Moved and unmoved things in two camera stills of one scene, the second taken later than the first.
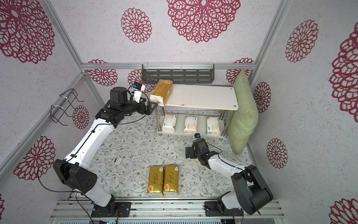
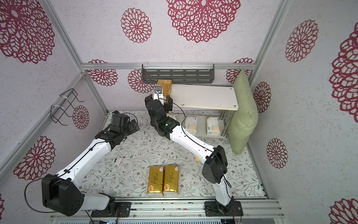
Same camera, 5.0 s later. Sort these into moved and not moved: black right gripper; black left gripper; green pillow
Moved: black right gripper; black left gripper
Not moved: green pillow
